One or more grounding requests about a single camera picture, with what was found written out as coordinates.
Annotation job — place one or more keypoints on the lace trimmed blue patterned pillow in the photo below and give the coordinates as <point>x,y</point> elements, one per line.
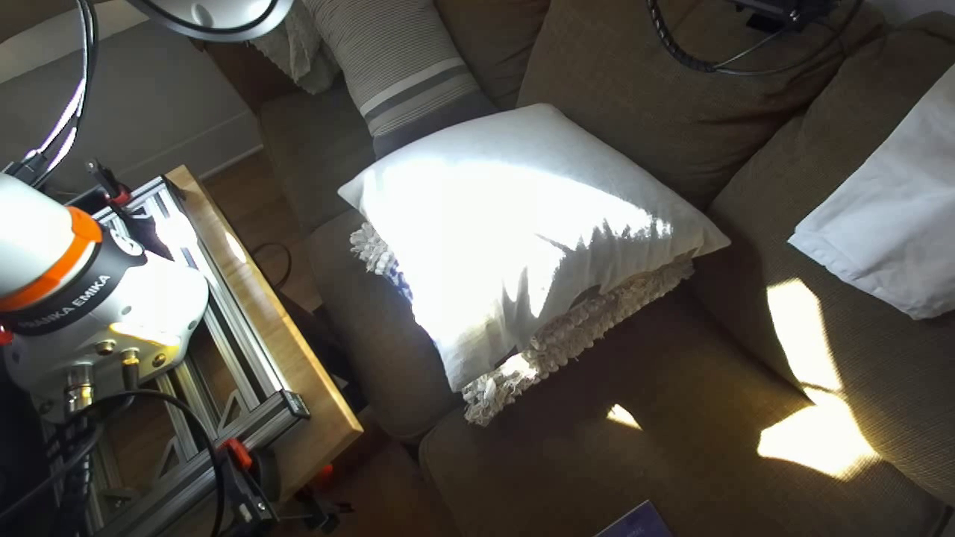
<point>569,343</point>

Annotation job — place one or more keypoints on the dark blue book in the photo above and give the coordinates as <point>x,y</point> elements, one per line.
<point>638,522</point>

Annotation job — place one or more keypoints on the aluminium mounting frame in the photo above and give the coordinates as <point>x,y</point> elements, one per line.
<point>228,398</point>

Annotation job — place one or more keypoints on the brown fabric sofa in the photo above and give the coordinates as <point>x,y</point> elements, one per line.
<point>638,419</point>

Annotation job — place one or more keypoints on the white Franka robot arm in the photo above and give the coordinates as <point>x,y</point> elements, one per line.
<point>70,288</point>

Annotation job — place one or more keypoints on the white cloth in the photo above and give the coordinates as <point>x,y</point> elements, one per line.
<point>890,218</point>

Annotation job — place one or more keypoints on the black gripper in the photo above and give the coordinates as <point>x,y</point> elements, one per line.
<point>781,9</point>

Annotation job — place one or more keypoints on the grey striped pillow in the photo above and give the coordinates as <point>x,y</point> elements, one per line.
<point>398,70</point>

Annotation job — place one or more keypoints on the cream knitted blanket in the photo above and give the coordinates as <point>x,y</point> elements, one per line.
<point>295,45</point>

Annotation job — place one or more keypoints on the wooden robot table board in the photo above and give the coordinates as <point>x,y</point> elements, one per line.
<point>287,346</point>

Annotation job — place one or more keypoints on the white pillow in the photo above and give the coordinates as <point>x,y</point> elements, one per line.
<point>517,228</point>

